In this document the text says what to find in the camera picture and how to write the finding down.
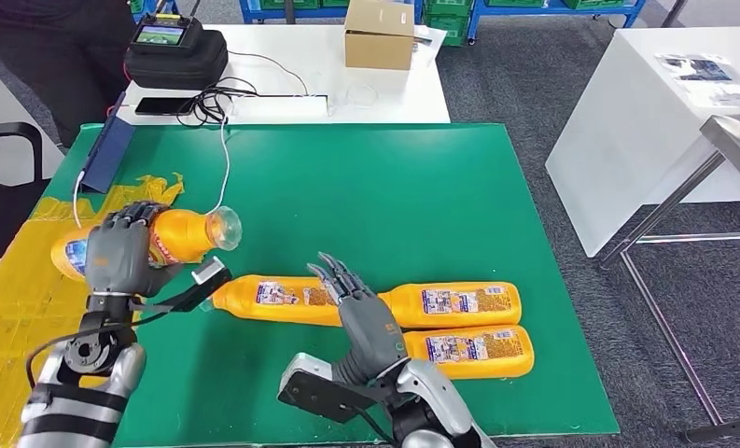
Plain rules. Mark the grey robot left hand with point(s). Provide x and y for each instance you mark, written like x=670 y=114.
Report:
x=119 y=260

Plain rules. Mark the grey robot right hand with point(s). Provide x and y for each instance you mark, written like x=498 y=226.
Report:
x=369 y=334

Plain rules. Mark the orange detergent bottle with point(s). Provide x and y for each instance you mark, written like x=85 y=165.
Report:
x=481 y=368
x=270 y=312
x=181 y=238
x=456 y=318

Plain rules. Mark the black chair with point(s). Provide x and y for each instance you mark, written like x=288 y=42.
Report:
x=5 y=229

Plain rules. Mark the yellow taped sheet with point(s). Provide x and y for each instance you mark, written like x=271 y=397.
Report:
x=11 y=321

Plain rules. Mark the green table mat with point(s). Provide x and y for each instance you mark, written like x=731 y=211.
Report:
x=357 y=198

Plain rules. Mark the white table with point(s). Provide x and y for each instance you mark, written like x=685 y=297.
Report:
x=5 y=154
x=623 y=123

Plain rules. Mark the black smartphone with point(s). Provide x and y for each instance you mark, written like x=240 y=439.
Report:
x=162 y=106

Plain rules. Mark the black carrying case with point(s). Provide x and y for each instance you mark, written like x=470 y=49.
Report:
x=184 y=68

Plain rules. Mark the person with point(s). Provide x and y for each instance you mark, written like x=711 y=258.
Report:
x=54 y=62

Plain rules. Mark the white power strip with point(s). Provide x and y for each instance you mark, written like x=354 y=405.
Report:
x=277 y=108

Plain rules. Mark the black controller with screen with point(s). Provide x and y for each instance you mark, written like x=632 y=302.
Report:
x=159 y=36

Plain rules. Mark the blue shelf rack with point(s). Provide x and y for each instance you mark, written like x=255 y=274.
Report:
x=153 y=7
x=246 y=12
x=530 y=9

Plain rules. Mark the white desk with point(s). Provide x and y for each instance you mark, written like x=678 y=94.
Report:
x=320 y=59

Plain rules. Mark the brown cardboard box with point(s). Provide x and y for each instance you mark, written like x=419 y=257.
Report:
x=379 y=46

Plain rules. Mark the clear bag with papers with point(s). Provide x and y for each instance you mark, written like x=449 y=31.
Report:
x=428 y=49

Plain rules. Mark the green plastic crate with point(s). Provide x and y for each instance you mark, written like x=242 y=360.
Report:
x=447 y=29
x=592 y=3
x=447 y=5
x=512 y=2

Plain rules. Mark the plastic bag with leaflets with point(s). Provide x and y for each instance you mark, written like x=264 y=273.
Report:
x=700 y=69

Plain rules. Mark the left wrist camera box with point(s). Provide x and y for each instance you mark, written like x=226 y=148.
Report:
x=206 y=272

